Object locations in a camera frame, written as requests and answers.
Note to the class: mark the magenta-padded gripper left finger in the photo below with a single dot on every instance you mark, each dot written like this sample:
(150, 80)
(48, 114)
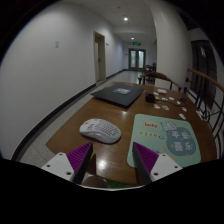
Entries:
(63, 165)

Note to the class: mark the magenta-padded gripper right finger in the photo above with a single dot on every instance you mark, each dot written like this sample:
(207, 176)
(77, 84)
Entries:
(160, 165)

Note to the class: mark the white honeycomb computer mouse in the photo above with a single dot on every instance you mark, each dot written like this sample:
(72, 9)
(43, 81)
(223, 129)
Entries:
(100, 130)

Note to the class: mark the green printed mouse pad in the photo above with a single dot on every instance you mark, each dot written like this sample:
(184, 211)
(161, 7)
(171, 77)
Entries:
(173, 140)

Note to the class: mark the small white sticker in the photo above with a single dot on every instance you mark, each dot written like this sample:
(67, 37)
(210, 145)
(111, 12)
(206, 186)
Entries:
(182, 116)
(164, 99)
(171, 98)

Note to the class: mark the small orange sticker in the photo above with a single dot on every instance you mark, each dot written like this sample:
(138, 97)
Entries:
(156, 106)
(165, 107)

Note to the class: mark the small pink sticker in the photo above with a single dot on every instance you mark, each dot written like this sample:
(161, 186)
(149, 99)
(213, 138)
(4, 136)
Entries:
(184, 109)

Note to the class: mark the white flat strip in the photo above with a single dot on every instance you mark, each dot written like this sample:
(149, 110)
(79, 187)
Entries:
(200, 115)

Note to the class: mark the small black box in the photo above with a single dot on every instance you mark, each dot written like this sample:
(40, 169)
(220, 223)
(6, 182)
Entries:
(150, 98)

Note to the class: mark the white rectangular card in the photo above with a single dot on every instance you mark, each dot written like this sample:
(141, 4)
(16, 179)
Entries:
(162, 91)

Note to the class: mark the black closed laptop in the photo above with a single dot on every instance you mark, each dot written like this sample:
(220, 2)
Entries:
(115, 96)

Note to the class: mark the wooden curved-back chair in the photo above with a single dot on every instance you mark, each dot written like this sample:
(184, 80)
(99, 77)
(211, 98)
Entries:
(160, 75)

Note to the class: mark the black railing with wooden handrail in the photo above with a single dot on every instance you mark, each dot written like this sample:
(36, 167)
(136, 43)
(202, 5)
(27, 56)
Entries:
(204, 75)

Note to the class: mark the dark framed window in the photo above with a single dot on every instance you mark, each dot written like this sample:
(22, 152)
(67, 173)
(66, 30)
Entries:
(201, 73)

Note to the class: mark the glass double door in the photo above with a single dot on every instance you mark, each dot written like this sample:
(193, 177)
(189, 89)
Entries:
(137, 60)

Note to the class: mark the beige side door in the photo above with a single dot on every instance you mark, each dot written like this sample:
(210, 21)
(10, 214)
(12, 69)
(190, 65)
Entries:
(100, 58)

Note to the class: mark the green exit sign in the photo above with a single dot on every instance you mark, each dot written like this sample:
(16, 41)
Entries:
(137, 43)

